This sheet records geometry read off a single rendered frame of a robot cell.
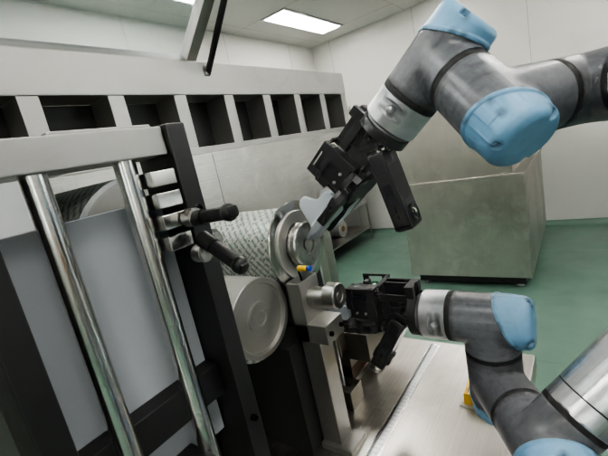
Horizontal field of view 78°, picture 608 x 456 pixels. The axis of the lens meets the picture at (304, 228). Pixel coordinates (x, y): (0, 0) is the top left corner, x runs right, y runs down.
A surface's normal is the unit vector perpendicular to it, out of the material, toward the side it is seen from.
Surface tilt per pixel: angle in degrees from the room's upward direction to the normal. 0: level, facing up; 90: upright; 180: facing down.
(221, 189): 90
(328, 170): 90
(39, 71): 90
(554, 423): 54
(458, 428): 0
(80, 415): 90
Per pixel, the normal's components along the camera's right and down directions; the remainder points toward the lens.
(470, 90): -0.72, -0.18
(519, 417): -0.70, -0.71
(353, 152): -0.57, 0.28
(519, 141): 0.34, 0.76
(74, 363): 0.80, -0.04
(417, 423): -0.20, -0.96
